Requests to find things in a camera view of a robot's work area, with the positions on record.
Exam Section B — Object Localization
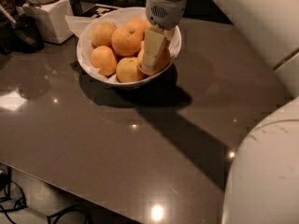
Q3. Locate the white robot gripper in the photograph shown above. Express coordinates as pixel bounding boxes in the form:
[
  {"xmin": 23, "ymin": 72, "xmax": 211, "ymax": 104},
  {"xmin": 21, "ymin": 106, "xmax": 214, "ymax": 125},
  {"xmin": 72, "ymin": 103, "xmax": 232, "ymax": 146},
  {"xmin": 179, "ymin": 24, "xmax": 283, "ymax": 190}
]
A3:
[{"xmin": 141, "ymin": 0, "xmax": 187, "ymax": 73}]

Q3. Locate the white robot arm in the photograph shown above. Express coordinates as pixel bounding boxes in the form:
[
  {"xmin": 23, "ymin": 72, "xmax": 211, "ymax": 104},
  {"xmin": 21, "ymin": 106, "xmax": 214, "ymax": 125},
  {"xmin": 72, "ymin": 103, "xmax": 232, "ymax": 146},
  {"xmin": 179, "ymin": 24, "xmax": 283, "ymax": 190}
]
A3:
[{"xmin": 139, "ymin": 0, "xmax": 299, "ymax": 224}]

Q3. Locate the white ceramic bowl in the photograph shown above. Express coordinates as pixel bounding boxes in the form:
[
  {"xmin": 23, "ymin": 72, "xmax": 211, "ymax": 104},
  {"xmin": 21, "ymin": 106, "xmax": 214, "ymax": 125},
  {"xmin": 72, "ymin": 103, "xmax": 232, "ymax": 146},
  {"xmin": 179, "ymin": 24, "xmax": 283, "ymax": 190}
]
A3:
[{"xmin": 76, "ymin": 7, "xmax": 183, "ymax": 89}]

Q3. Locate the white paper bowl liner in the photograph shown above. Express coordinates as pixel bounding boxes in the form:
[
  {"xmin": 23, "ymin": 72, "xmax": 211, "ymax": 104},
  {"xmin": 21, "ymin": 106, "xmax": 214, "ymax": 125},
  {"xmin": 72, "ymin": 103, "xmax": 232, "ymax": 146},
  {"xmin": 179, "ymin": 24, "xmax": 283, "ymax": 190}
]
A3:
[{"xmin": 65, "ymin": 7, "xmax": 150, "ymax": 87}]

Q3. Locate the orange hidden at back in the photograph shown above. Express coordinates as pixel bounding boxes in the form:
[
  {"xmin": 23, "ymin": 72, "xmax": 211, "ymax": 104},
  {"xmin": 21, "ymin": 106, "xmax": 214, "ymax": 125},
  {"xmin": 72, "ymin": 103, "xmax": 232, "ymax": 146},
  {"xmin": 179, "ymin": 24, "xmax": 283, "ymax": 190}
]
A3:
[{"xmin": 128, "ymin": 18, "xmax": 150, "ymax": 33}]

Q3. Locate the yellowish orange at front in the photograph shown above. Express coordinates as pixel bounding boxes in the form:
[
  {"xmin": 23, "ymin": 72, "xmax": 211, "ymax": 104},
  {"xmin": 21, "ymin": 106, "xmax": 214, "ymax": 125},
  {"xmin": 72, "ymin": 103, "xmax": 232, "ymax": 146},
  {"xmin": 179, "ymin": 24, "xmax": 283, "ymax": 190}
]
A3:
[{"xmin": 116, "ymin": 57, "xmax": 145, "ymax": 83}]

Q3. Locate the black white marker card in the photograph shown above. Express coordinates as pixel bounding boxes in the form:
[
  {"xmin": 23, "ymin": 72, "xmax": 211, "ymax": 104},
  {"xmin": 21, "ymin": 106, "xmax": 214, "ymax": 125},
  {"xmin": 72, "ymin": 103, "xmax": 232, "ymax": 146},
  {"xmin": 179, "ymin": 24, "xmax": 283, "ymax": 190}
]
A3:
[{"xmin": 82, "ymin": 4, "xmax": 118, "ymax": 19}]

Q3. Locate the white square ceramic canister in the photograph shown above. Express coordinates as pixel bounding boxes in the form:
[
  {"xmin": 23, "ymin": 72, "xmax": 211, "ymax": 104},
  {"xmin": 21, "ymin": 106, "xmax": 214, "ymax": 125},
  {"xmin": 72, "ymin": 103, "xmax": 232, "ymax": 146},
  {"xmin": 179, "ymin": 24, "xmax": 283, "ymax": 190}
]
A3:
[{"xmin": 22, "ymin": 0, "xmax": 73, "ymax": 44}]

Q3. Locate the black round pot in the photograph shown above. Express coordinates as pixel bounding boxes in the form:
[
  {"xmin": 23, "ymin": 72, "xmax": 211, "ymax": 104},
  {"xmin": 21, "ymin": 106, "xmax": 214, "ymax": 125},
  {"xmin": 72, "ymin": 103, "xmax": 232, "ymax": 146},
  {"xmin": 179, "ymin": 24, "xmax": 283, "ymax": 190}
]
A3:
[{"xmin": 0, "ymin": 16, "xmax": 44, "ymax": 55}]

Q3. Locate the black floor cable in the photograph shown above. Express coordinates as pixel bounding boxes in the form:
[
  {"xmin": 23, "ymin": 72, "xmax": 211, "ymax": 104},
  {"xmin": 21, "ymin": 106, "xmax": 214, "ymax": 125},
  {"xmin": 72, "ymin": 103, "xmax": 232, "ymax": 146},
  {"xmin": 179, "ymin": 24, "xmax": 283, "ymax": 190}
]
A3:
[{"xmin": 0, "ymin": 166, "xmax": 94, "ymax": 224}]

